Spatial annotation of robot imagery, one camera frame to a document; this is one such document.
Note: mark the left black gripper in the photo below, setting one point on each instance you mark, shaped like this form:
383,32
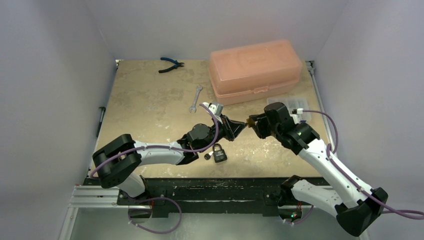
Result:
230,132

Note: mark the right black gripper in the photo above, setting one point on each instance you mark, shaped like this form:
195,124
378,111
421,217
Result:
260,124

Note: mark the brass padlock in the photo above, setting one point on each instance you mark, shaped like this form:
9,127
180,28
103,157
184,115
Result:
250,123

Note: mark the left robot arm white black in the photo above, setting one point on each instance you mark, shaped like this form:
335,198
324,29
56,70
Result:
116,162

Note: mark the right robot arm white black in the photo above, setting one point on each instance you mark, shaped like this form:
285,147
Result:
354,203

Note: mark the black key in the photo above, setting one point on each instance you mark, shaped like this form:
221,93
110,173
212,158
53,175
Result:
208,156

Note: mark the black padlock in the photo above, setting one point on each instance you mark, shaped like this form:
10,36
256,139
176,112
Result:
219,154

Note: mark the clear plastic organizer box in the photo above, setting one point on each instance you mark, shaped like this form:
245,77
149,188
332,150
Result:
290,102

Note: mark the silver open-end wrench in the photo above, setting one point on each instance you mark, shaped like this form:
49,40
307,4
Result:
193,107

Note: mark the pink plastic toolbox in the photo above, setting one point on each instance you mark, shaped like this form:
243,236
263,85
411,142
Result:
253,72

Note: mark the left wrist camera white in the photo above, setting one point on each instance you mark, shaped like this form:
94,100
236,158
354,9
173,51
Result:
214,107

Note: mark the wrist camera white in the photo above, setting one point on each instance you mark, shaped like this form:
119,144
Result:
214,107
298,111

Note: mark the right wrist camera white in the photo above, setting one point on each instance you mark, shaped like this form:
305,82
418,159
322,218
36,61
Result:
298,111

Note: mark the black mounting base plate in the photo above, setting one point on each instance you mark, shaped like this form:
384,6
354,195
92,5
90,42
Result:
241,195

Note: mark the aluminium frame rail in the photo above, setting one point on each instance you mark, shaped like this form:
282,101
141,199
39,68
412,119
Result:
91,213

